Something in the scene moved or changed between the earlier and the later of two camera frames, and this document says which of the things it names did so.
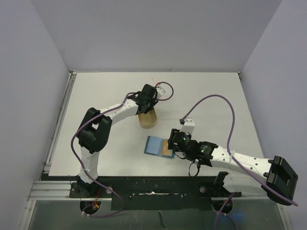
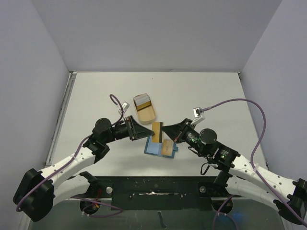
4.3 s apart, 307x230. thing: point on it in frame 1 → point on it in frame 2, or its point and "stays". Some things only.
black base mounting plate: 154,193 stays
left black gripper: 152,101 → 140,131
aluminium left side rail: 69,85 stays
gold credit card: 165,151 stays
